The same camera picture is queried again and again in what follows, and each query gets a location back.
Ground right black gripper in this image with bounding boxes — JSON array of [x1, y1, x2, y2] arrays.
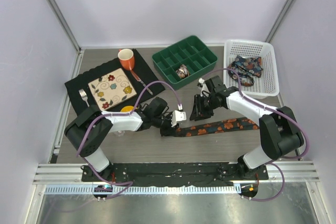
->
[[190, 94, 218, 122]]

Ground black orange floral tie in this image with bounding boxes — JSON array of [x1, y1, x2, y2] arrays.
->
[[160, 117, 259, 137]]

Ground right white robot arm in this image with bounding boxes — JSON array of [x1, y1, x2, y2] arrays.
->
[[190, 76, 304, 179]]

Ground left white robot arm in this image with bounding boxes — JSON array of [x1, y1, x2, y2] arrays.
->
[[65, 97, 186, 182]]

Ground yellow plastic mug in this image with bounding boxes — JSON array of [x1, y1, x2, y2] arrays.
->
[[120, 105, 134, 113]]

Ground rolled tie in tray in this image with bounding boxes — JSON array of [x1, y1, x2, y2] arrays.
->
[[175, 64, 190, 79]]

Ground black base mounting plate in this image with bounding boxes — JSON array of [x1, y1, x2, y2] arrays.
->
[[81, 161, 270, 188]]

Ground green divided organizer tray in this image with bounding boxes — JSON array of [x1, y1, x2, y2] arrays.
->
[[152, 35, 218, 90]]

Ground blue floral tie in basket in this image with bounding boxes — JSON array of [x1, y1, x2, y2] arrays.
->
[[228, 55, 263, 87]]

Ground square floral ceramic plate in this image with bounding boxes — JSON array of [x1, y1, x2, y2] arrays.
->
[[88, 68, 137, 111]]

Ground white plastic basket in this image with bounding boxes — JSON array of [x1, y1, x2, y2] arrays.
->
[[223, 39, 279, 99]]

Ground orange ceramic mug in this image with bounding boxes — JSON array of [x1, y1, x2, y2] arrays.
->
[[118, 49, 135, 71]]

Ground silver fork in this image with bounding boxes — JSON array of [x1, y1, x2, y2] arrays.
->
[[79, 89, 90, 108]]

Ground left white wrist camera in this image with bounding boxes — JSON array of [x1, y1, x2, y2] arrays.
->
[[171, 104, 186, 127]]

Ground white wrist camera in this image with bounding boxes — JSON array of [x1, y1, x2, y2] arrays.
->
[[197, 78, 208, 97], [171, 104, 186, 127]]

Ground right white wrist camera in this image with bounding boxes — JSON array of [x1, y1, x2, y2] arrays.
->
[[197, 78, 208, 97]]

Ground orange handled table knife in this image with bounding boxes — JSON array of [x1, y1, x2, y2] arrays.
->
[[130, 70, 153, 95]]

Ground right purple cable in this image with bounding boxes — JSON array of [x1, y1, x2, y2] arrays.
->
[[199, 67, 311, 204]]

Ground purple cable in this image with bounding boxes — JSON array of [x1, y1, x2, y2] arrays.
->
[[76, 80, 184, 200], [199, 67, 311, 204]]

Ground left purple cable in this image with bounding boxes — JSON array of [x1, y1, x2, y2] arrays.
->
[[76, 80, 184, 200]]

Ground aluminium frame rail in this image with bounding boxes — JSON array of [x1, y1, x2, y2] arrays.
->
[[34, 161, 320, 184]]

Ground white slotted cable duct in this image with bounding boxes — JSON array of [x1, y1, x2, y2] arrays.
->
[[44, 184, 241, 195]]

